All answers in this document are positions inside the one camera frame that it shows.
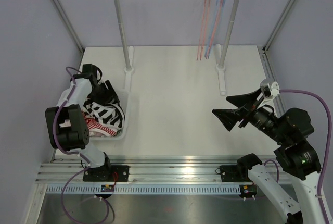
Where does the white silver clothes rack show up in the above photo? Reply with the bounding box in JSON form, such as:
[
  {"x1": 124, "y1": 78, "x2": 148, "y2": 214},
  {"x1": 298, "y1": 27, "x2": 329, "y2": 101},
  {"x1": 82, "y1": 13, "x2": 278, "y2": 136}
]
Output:
[{"x1": 114, "y1": 0, "x2": 240, "y2": 95}]

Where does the pink wire hanger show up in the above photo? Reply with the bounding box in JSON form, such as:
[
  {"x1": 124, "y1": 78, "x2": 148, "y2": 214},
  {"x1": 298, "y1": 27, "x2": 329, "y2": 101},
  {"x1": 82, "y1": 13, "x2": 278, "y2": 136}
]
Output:
[
  {"x1": 196, "y1": 0, "x2": 207, "y2": 61},
  {"x1": 200, "y1": 0, "x2": 211, "y2": 60},
  {"x1": 203, "y1": 0, "x2": 225, "y2": 59}
]

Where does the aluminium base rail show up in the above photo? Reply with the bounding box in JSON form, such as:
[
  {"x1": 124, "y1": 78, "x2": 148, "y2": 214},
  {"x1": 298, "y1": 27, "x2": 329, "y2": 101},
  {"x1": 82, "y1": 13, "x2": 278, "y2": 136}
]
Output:
[{"x1": 35, "y1": 155, "x2": 294, "y2": 185}]

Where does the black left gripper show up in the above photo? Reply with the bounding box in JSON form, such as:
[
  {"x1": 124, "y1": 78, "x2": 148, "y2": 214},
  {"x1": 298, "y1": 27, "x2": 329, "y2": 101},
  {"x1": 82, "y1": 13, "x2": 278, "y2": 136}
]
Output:
[{"x1": 88, "y1": 80, "x2": 118, "y2": 110}]

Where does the red striped tank top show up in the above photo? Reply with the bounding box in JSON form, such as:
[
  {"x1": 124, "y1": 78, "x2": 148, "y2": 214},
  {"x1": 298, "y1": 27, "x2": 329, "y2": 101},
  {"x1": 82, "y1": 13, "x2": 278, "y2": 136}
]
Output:
[{"x1": 83, "y1": 113, "x2": 122, "y2": 138}]

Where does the white plastic basket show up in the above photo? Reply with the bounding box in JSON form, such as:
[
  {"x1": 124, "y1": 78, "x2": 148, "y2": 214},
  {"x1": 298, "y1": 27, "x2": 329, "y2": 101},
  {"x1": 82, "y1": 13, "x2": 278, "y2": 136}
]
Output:
[{"x1": 82, "y1": 90, "x2": 130, "y2": 140}]

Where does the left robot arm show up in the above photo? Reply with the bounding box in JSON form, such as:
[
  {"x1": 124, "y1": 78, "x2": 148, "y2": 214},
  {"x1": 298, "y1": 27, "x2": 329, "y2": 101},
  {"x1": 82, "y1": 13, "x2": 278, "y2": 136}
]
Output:
[{"x1": 45, "y1": 64, "x2": 125, "y2": 181}]

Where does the black white striped tank top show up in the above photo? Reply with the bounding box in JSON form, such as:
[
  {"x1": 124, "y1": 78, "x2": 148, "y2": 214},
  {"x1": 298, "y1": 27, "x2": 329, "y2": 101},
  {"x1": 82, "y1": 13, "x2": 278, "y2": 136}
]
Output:
[{"x1": 82, "y1": 79, "x2": 126, "y2": 131}]

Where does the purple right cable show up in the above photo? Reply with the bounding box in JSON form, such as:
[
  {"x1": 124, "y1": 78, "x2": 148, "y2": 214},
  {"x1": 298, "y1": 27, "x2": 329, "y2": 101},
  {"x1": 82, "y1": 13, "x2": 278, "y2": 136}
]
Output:
[{"x1": 278, "y1": 89, "x2": 333, "y2": 224}]

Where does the white slotted cable duct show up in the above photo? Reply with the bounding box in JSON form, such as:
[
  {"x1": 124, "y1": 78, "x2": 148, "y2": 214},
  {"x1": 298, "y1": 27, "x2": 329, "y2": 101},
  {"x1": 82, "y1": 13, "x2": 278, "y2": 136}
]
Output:
[{"x1": 46, "y1": 184, "x2": 240, "y2": 195}]

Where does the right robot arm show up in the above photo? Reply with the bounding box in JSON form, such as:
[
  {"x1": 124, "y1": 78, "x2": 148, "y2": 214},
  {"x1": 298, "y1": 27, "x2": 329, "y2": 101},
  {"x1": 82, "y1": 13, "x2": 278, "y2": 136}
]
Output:
[{"x1": 212, "y1": 87, "x2": 332, "y2": 223}]

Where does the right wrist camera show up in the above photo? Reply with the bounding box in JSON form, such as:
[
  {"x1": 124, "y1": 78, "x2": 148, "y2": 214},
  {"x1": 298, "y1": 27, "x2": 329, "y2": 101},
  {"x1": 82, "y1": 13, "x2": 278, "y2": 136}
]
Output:
[{"x1": 259, "y1": 78, "x2": 280, "y2": 107}]

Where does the mauve pink tank top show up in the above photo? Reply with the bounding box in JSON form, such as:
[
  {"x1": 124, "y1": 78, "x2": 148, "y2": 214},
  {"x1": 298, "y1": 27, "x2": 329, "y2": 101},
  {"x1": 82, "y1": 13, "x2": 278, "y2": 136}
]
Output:
[{"x1": 59, "y1": 119, "x2": 71, "y2": 130}]

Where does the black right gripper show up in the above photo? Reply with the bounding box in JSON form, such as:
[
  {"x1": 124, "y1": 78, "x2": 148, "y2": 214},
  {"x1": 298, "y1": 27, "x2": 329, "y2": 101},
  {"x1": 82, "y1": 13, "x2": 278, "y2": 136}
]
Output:
[{"x1": 213, "y1": 86, "x2": 289, "y2": 144}]

